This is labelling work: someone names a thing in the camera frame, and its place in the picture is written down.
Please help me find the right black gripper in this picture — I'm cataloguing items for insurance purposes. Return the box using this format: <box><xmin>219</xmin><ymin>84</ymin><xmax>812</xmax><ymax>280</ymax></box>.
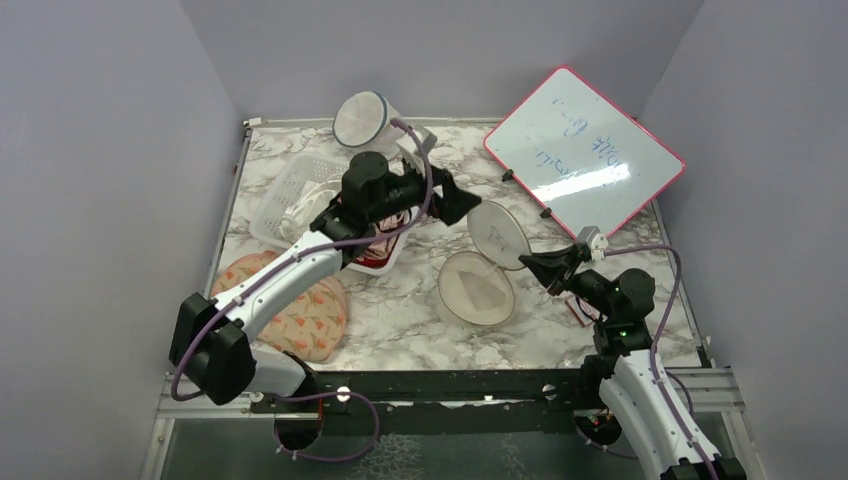
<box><xmin>520</xmin><ymin>243</ymin><xmax>617</xmax><ymax>318</ymax></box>

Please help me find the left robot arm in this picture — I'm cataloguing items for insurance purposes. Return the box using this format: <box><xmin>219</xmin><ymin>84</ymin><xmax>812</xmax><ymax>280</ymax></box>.
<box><xmin>169</xmin><ymin>151</ymin><xmax>482</xmax><ymax>405</ymax></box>

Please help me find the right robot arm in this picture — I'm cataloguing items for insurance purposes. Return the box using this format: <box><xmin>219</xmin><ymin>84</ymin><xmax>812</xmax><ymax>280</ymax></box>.
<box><xmin>519</xmin><ymin>243</ymin><xmax>747</xmax><ymax>479</ymax></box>

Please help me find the round mesh laundry bag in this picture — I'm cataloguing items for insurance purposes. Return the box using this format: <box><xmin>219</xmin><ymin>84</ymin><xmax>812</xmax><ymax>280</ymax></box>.
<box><xmin>331</xmin><ymin>91</ymin><xmax>405</xmax><ymax>159</ymax></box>

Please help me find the small red box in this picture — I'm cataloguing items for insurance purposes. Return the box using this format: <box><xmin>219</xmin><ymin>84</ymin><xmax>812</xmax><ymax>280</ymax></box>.
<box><xmin>565</xmin><ymin>296</ymin><xmax>597</xmax><ymax>328</ymax></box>

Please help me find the pink framed whiteboard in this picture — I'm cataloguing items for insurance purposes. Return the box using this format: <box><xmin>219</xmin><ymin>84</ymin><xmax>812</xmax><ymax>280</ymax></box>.
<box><xmin>483</xmin><ymin>66</ymin><xmax>686</xmax><ymax>236</ymax></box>

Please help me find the white cloth in basket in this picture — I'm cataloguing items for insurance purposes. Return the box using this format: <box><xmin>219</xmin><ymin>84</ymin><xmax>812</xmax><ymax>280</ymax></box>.
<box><xmin>278</xmin><ymin>176</ymin><xmax>341</xmax><ymax>243</ymax></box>

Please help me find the white plastic basket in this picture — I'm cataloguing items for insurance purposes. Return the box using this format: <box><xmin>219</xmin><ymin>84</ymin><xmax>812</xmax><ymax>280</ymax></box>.
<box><xmin>249</xmin><ymin>153</ymin><xmax>418</xmax><ymax>276</ymax></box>

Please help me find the floral orange cushion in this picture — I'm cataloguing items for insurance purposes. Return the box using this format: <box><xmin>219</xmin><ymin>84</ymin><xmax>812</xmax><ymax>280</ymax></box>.
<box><xmin>211</xmin><ymin>250</ymin><xmax>348</xmax><ymax>363</ymax></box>

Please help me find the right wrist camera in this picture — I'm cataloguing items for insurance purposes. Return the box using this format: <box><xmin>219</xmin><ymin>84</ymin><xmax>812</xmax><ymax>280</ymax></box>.
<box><xmin>577</xmin><ymin>226</ymin><xmax>609</xmax><ymax>262</ymax></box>

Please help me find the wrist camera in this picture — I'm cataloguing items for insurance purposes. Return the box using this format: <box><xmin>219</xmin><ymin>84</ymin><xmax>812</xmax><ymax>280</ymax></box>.
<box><xmin>577</xmin><ymin>226</ymin><xmax>609</xmax><ymax>262</ymax></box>
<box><xmin>395</xmin><ymin>128</ymin><xmax>437</xmax><ymax>174</ymax></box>

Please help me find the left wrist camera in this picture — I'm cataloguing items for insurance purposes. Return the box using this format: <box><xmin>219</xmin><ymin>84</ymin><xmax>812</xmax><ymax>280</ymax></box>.
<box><xmin>395</xmin><ymin>128</ymin><xmax>437</xmax><ymax>174</ymax></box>

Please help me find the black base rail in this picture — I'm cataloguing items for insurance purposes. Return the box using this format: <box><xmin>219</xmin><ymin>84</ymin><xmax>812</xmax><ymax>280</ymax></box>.
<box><xmin>182</xmin><ymin>351</ymin><xmax>617</xmax><ymax>439</ymax></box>

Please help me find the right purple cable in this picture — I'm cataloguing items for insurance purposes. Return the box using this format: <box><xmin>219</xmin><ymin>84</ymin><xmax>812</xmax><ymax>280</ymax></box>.
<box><xmin>602</xmin><ymin>243</ymin><xmax>723</xmax><ymax>480</ymax></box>

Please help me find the purple cable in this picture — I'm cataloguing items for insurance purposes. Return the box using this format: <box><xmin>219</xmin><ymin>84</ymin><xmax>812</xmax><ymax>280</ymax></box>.
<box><xmin>170</xmin><ymin>117</ymin><xmax>435</xmax><ymax>403</ymax></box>
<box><xmin>602</xmin><ymin>243</ymin><xmax>723</xmax><ymax>480</ymax></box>

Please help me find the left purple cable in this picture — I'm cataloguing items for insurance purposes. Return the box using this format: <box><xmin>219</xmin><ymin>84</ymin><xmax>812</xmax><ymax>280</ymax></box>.
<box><xmin>170</xmin><ymin>117</ymin><xmax>435</xmax><ymax>403</ymax></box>

